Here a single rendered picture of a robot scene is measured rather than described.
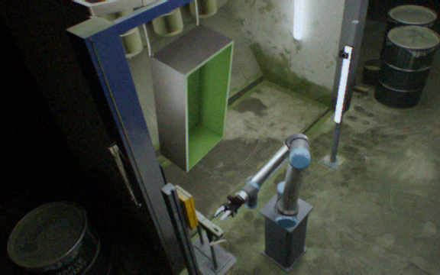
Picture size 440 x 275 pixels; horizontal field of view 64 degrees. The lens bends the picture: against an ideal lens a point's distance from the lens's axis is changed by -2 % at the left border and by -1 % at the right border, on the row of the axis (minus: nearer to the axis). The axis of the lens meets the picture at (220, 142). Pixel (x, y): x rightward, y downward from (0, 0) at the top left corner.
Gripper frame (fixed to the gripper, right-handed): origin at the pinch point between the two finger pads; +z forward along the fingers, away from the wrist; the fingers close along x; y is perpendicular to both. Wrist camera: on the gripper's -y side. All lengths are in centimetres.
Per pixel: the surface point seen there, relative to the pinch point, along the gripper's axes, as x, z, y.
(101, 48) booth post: 47, 16, -111
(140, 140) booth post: 47, 12, -48
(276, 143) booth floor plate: 80, -169, 105
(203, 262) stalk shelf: -0.5, 19.2, 30.3
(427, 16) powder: 18, -407, 22
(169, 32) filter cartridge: 198, -132, -20
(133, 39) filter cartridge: 196, -86, -32
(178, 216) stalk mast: -3.2, 29.1, -34.6
